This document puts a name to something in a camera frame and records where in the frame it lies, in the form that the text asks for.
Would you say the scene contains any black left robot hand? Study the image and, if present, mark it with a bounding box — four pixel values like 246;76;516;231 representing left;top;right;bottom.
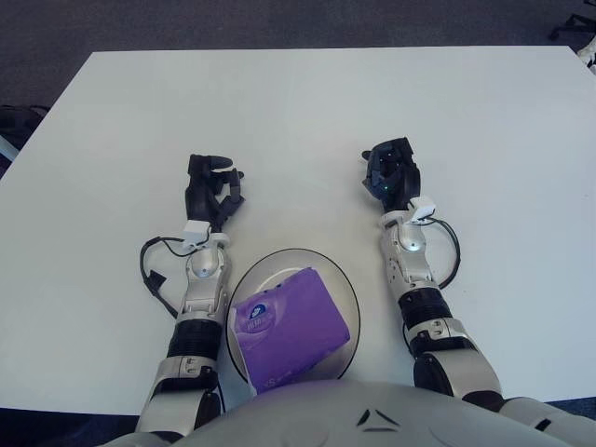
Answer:
183;152;247;232

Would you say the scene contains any grey robot torso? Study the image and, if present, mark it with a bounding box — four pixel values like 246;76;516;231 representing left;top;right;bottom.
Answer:
100;377;578;447

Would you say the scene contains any purple tissue paper pack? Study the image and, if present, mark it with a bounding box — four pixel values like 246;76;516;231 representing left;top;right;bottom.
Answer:
228;266;351;397

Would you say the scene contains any pale blue bar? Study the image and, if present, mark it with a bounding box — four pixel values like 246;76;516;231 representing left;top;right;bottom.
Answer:
0;134;20;165

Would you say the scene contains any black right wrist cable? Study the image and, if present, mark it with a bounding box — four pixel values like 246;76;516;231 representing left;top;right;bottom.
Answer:
428;216;463;289

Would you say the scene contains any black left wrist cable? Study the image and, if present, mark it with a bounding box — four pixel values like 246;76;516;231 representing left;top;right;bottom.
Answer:
140;236;187;318

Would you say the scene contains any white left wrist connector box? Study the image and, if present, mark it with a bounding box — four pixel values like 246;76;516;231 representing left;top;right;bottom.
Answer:
181;221;211;248

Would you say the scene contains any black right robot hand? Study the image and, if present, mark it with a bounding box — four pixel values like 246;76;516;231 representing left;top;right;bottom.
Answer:
360;136;423;213

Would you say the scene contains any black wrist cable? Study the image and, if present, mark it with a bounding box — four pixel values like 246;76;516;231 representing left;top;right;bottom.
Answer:
428;216;463;289
140;236;187;318

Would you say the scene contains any white plate with black rim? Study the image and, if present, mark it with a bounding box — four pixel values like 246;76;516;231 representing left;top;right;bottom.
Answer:
226;248;361;381

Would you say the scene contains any white right wrist connector box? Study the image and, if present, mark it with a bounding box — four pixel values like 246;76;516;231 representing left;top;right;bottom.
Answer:
409;196;438;222

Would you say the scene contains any black office chair base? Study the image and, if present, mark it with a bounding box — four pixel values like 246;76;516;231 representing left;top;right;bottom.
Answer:
548;12;596;41

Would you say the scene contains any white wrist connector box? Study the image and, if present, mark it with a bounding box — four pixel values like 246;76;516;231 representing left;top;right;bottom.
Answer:
181;221;211;248
409;196;438;222

